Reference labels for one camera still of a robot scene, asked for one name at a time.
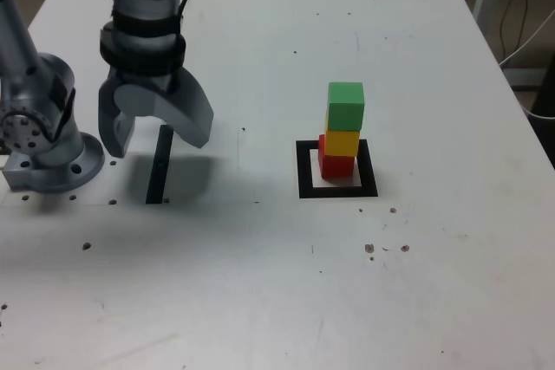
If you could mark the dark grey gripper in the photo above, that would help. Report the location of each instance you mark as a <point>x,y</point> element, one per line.
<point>149,82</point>

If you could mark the yellow cube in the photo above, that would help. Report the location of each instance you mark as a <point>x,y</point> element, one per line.
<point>342,142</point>

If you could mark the red cube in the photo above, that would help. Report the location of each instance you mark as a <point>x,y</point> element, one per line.
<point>338,168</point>

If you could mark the green cube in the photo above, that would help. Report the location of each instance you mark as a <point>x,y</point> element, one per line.
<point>346,105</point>

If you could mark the black tape square outline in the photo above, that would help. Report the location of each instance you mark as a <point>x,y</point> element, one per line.
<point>303,170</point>

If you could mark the black tape strip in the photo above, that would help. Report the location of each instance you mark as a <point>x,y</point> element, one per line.
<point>157,170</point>

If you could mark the black stand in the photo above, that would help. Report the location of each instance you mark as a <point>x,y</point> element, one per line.
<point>547,92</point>

